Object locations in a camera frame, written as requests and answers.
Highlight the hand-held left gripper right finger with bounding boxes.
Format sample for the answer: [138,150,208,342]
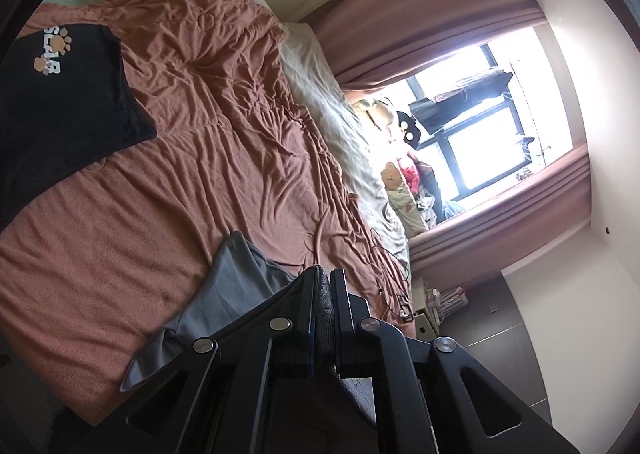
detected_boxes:
[331,268,586,454]

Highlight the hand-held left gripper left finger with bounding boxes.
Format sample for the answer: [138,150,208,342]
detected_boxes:
[60,265,330,454]

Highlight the grey T-shirt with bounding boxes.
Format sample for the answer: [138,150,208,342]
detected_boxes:
[120,231,381,435]

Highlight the bear print cushion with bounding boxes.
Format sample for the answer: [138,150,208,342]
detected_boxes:
[382,161,417,235]

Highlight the red plush toy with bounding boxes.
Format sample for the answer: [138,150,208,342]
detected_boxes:
[397,156,427,195]

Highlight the orange-brown blanket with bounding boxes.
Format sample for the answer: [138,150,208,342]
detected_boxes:
[0,0,416,425]

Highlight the black and white plush toy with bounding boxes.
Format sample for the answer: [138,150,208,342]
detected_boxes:
[395,111,427,151]

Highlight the window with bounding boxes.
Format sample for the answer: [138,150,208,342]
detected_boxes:
[395,28,556,215]

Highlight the beige plush toy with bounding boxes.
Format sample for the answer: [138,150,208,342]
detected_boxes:
[350,96,397,131]

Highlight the cream bedsheet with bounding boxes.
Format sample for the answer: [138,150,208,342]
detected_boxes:
[277,24,411,255]

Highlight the dark bag on window sill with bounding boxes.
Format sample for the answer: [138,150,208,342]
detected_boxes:
[409,68,514,135]

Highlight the black paw print T-shirt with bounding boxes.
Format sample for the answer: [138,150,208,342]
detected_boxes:
[0,24,158,235]

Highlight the thin black cable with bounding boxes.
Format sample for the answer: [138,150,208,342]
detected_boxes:
[305,204,412,321]

